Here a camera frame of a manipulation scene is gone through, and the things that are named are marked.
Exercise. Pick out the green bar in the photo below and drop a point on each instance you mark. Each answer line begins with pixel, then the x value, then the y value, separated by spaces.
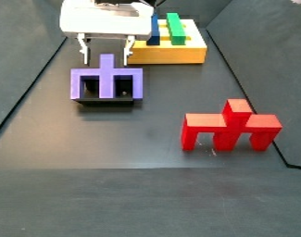
pixel 176 29

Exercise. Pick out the black angle fixture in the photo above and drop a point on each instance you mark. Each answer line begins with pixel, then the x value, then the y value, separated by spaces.
pixel 89 91

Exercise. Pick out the purple comb-shaped block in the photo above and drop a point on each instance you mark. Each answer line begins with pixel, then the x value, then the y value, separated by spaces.
pixel 105 72

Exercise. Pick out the blue bar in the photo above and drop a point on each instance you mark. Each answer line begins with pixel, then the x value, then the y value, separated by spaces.
pixel 154 38

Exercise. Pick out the red comb-shaped block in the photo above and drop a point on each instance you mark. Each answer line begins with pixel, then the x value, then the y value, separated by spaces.
pixel 228 125

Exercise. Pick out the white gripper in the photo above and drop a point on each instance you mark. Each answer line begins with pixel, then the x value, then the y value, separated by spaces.
pixel 85 18

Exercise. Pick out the yellow slotted board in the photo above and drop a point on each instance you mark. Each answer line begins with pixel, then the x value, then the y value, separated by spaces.
pixel 190 53

